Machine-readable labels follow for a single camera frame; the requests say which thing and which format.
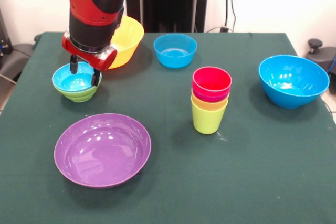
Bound small light blue ribbed bowl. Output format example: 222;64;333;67
51;61;102;92

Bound large blue bowl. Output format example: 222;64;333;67
258;55;330;109

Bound dark green table cloth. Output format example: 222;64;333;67
0;31;336;224

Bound lime green cup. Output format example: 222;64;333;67
191;102;228;135

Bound medium blue bowl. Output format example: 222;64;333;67
153;33;198;69

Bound purple cup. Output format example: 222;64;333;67
192;87;231;103

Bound red cup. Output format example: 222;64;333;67
192;66;233;95

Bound black pedestal foot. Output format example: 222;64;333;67
0;42;36;82
304;38;336;77

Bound small green ribbed bowl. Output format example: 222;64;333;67
53;79;102;103

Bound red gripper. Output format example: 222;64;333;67
61;28;118;87

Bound wide purple bowl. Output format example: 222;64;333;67
54;113;152;189

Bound large orange bowl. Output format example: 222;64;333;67
107;15;145;70

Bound yellow cup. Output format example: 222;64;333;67
191;94;229;111

